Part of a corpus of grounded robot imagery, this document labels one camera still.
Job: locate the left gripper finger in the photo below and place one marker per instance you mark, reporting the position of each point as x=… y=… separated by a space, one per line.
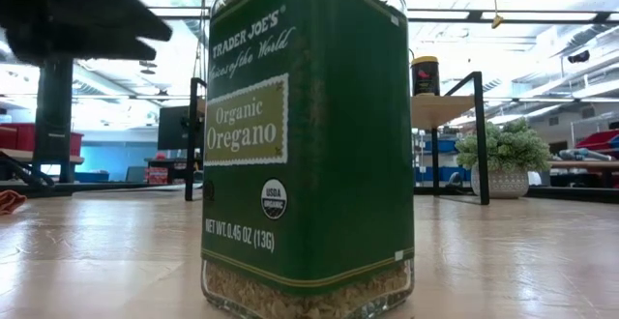
x=82 y=50
x=72 y=0

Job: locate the green oregano spice jar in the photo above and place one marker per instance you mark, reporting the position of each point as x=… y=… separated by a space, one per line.
x=338 y=140

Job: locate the black spice jar yellow lid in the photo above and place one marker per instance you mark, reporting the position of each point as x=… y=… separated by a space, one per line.
x=425 y=82

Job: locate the red bins on background table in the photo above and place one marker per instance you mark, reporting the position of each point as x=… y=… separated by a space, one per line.
x=14 y=137

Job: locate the wooden background table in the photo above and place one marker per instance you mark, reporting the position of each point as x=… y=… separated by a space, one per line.
x=14 y=155

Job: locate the folded orange cloth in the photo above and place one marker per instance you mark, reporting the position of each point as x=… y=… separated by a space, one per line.
x=9 y=202

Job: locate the shelving with blue bins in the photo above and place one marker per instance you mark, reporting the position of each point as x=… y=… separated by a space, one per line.
x=445 y=146

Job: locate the green plant in white pot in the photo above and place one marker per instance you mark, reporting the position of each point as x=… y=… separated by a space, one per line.
x=508 y=150

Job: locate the black ceiling-mounted device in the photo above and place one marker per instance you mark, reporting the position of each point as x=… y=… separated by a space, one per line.
x=579 y=57

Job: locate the workbench with robot arms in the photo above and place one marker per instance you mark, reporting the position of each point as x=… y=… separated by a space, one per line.
x=585 y=164

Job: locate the red bin on workbench rack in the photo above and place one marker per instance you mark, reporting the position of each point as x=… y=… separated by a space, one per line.
x=597 y=140

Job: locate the blue bin on workbench rack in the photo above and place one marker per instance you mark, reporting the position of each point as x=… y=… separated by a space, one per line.
x=614 y=152

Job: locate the wooden shelf with black frame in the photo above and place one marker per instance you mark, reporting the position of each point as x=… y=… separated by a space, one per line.
x=440 y=108

